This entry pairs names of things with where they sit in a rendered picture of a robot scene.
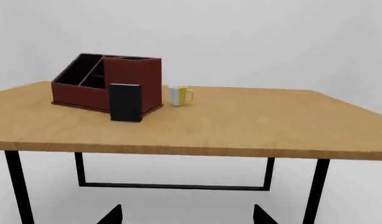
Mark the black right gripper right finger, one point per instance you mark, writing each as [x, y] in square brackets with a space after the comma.
[262, 215]

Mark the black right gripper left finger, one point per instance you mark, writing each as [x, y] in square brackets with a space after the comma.
[113, 215]

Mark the black book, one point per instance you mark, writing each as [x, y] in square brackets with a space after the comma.
[125, 102]

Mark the dark red compartment caddy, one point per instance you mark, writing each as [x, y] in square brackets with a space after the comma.
[128, 77]

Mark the white and yellow mug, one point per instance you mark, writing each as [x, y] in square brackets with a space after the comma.
[178, 95]

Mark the black metal table frame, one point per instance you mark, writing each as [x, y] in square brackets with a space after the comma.
[175, 185]

